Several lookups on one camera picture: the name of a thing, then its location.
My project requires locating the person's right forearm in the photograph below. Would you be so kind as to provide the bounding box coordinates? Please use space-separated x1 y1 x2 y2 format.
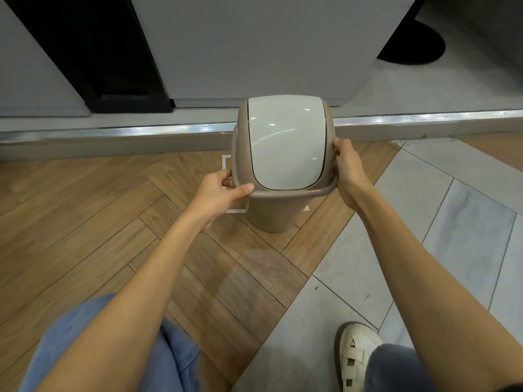
351 187 523 392

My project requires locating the person's left forearm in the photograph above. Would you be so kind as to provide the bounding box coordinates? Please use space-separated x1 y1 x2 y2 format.
35 207 210 392

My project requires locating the white sandal shoe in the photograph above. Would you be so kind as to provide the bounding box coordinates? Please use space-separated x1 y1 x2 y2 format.
335 322 385 392

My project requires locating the beige plastic trash bin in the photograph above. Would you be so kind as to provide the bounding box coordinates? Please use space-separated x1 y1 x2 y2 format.
245 188 312 234

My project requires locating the person's right hand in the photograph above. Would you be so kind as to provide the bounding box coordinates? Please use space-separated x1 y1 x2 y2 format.
333 137 375 211

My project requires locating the white floor tape marking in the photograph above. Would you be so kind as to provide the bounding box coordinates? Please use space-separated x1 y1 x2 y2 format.
221 154 312 213

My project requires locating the black round stand base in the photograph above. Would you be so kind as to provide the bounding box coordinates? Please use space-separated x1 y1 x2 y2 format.
376 18 446 66

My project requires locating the metal floor threshold strip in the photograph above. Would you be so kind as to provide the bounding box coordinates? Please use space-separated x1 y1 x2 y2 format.
0 109 523 144

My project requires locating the beige bin lid white flap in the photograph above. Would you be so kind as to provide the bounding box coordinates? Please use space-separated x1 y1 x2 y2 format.
231 95 339 199

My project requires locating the grey cabinet panel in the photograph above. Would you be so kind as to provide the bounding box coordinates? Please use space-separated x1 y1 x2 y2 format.
130 0 418 108

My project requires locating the person's left hand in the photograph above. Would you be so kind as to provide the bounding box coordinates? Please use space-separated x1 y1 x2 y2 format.
191 169 255 234

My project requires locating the grey side panel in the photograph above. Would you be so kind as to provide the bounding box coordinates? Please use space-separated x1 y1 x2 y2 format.
0 0 92 118

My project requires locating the person's blue jeans leg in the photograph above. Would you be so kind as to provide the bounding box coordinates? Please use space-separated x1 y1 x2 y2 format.
18 293 202 392
364 344 439 392

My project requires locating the person's right blue jeans leg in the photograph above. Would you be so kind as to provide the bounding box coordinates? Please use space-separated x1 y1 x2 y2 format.
364 344 439 392

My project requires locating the person's left blue jeans leg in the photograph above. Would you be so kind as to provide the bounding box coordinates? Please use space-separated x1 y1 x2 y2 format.
18 293 202 392

